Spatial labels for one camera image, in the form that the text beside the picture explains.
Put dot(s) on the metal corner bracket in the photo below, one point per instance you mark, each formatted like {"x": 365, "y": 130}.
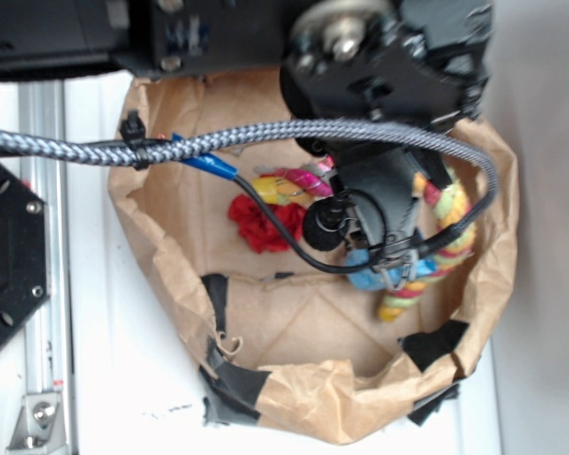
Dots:
{"x": 39, "y": 426}

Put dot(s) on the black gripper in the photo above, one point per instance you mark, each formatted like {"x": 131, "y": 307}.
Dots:
{"x": 387, "y": 81}

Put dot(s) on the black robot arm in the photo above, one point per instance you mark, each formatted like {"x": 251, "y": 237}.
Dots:
{"x": 56, "y": 40}

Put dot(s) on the brown paper bag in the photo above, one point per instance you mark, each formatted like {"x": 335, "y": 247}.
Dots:
{"x": 282, "y": 345}

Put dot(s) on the red crumpled paper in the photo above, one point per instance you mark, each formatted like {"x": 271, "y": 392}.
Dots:
{"x": 258, "y": 231}

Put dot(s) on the black octagonal mount plate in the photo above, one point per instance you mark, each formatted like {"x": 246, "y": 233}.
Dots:
{"x": 23, "y": 277}

